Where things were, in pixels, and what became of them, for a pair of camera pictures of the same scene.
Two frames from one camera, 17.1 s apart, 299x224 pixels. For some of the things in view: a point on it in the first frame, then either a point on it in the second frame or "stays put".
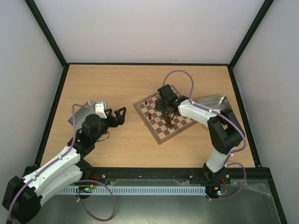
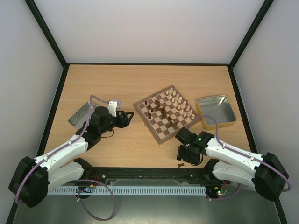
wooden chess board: [154, 119] stays put
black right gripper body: [161, 105] -> [183, 151]
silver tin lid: [80, 116] stays put
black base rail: [160, 176] stays put
